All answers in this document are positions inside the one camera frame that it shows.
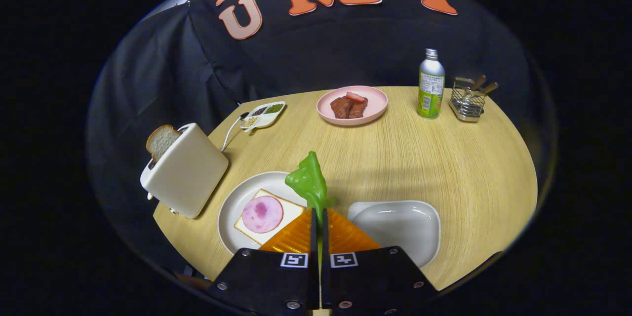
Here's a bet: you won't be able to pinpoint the metal wire utensil basket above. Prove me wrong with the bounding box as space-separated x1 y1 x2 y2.
449 77 487 123

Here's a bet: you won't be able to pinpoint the brown braised meat chunk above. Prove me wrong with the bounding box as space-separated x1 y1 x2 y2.
330 95 369 119

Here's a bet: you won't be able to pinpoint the white bread slice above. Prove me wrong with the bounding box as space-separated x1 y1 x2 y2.
234 189 307 246

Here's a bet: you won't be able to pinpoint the square white plate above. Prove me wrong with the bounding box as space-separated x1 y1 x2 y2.
347 200 441 269

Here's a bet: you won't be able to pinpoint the round white plate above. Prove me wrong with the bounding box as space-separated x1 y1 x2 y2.
218 171 309 256

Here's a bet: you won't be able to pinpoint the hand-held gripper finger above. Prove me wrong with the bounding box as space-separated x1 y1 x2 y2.
207 208 320 316
321 208 440 316

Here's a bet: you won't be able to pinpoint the pink ham slice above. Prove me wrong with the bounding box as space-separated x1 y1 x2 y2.
241 196 284 234

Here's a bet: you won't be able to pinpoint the white toaster cable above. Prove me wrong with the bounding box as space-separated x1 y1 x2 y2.
221 113 249 153

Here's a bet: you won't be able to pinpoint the toasted brown bread slice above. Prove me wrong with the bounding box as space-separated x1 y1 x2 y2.
146 124 181 163

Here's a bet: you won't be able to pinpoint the black backdrop cloth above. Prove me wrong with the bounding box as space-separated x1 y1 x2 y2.
85 0 558 277

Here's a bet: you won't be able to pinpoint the pink round plate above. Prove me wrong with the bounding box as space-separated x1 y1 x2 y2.
316 85 389 126

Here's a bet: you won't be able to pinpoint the green lettuce leaf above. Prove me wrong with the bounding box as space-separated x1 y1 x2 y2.
285 151 337 228

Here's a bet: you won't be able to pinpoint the white divided condiment dish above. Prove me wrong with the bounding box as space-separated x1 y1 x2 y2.
240 101 286 132

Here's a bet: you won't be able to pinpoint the silver bottle with green label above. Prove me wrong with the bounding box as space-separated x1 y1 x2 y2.
417 48 446 119

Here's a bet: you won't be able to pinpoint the white toaster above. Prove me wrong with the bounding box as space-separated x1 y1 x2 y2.
140 122 230 220

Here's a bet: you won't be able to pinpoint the wooden handled utensils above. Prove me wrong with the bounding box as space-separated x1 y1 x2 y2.
469 75 499 95

